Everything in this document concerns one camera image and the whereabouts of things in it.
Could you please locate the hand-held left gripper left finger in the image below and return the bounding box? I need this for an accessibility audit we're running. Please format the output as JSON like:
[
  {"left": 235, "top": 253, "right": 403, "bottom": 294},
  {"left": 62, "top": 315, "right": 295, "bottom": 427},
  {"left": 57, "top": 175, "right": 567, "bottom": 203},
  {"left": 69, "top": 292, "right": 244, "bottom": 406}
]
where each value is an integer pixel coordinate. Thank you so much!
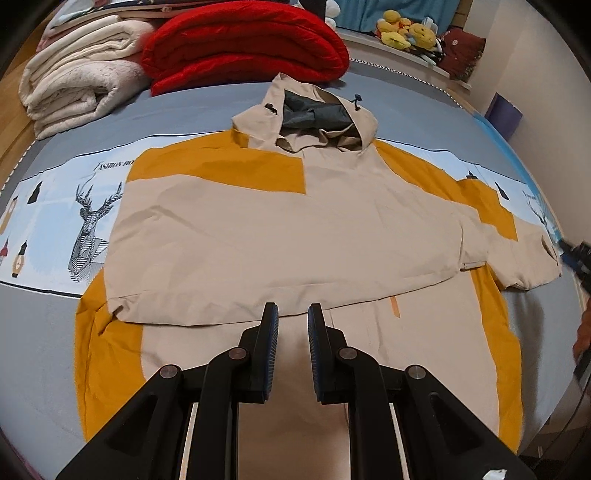
[{"left": 55, "top": 302, "right": 279, "bottom": 480}]

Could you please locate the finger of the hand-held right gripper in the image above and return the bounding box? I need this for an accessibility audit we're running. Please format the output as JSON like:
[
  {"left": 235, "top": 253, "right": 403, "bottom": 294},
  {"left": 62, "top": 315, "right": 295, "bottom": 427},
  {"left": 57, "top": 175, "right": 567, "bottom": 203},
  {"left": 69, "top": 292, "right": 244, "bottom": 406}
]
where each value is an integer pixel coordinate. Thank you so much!
[{"left": 560, "top": 237, "right": 591, "bottom": 278}]

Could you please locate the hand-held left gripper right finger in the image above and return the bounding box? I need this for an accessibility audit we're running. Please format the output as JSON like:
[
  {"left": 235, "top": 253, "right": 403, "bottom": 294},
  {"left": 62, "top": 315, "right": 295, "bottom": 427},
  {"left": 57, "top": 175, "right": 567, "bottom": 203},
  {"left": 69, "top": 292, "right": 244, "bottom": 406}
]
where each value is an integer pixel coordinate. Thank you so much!
[{"left": 308, "top": 303, "right": 539, "bottom": 480}]

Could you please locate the cream folded blanket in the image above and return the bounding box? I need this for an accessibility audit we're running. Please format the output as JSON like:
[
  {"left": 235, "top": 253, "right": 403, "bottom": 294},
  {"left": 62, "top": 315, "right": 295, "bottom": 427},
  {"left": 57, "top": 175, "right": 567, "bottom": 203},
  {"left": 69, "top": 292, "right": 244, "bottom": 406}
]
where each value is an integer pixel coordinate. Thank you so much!
[{"left": 19, "top": 21, "right": 155, "bottom": 139}]

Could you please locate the patterned folded bedding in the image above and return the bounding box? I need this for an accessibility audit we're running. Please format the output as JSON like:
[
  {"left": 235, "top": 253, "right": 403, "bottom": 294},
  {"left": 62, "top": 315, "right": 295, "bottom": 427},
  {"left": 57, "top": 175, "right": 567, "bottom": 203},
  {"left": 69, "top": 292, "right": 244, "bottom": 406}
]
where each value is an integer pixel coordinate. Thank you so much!
[{"left": 37, "top": 0, "right": 195, "bottom": 49}]

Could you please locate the blue curtain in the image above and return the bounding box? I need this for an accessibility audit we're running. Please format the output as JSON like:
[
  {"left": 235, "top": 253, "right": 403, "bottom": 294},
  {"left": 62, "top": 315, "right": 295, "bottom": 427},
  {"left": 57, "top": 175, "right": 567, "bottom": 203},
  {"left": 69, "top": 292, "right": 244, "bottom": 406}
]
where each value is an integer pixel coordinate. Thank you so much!
[{"left": 332, "top": 0, "right": 455, "bottom": 33}]

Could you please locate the purple box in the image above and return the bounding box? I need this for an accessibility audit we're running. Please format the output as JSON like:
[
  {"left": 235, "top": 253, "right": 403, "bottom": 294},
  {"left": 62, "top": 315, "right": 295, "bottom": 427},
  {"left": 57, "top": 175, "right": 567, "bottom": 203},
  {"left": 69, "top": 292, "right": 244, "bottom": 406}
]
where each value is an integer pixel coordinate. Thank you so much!
[{"left": 484, "top": 91, "right": 524, "bottom": 141}]

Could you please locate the white ledge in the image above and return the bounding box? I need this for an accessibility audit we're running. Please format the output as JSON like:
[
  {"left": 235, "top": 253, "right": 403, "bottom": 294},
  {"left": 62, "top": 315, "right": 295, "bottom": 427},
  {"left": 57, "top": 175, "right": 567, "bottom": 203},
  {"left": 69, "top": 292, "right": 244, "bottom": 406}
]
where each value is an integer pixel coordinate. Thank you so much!
[{"left": 344, "top": 32, "right": 474, "bottom": 90}]

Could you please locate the maroon bag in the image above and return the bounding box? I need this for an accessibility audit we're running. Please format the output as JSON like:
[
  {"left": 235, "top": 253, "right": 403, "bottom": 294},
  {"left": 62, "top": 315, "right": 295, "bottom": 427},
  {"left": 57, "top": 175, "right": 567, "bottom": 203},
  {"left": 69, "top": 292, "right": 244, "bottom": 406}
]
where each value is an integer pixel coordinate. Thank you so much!
[{"left": 436, "top": 27, "right": 486, "bottom": 81}]

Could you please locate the red folded blanket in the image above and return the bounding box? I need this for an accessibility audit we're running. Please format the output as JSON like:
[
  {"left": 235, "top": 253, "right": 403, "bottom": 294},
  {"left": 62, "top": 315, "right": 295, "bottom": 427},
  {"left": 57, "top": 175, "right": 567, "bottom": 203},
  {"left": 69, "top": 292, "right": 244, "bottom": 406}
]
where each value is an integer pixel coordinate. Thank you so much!
[{"left": 141, "top": 4, "right": 350, "bottom": 96}]

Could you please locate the beige and yellow hooded jacket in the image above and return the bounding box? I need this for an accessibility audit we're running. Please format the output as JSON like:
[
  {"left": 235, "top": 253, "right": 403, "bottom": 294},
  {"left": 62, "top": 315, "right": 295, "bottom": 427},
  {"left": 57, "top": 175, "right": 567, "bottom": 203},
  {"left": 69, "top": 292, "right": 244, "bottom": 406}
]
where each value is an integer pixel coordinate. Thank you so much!
[{"left": 74, "top": 72, "right": 561, "bottom": 446}]

